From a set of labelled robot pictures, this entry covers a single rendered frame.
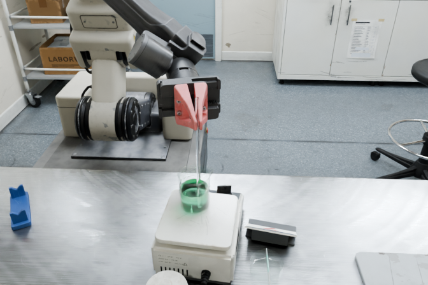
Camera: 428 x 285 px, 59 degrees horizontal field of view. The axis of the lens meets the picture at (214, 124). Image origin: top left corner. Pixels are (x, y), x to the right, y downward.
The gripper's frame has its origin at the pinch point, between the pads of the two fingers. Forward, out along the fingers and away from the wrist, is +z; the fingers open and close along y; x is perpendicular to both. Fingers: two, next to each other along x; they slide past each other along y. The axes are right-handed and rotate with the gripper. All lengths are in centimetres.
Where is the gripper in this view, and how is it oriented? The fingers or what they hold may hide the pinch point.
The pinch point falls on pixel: (197, 123)
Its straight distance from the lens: 53.9
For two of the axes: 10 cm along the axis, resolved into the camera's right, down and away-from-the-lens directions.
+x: -0.1, 8.6, 5.1
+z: 2.0, 5.0, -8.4
